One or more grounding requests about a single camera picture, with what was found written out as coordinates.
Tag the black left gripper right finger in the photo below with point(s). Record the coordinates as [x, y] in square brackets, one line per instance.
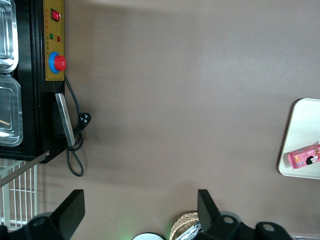
[210, 220]

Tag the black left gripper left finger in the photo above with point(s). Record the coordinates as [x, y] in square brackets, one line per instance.
[67, 212]

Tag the beige plastic serving tray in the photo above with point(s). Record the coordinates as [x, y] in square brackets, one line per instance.
[300, 120]

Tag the tan wicker basket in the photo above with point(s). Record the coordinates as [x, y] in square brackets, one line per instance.
[182, 221]

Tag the small wooden stick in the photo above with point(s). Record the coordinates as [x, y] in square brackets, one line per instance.
[5, 122]

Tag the pink cartoon snack packet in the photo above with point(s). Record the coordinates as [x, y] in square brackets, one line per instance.
[306, 157]

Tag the black sealing machine yellow panel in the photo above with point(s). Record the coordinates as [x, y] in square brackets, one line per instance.
[32, 100]

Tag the metal food container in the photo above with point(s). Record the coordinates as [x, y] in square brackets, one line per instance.
[7, 32]
[10, 107]

